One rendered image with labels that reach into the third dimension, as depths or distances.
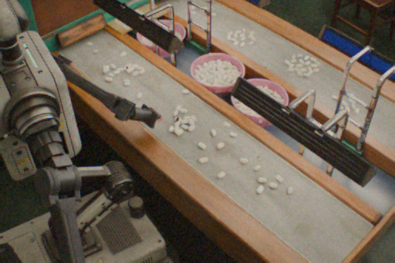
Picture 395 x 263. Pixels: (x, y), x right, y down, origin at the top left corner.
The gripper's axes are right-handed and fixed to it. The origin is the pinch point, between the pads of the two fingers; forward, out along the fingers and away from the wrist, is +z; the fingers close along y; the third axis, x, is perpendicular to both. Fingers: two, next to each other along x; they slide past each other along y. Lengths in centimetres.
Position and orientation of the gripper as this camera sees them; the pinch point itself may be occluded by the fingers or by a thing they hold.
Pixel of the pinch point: (160, 118)
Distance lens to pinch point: 212.5
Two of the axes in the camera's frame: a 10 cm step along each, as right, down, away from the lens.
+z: 5.7, 1.2, 8.1
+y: -6.7, -5.0, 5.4
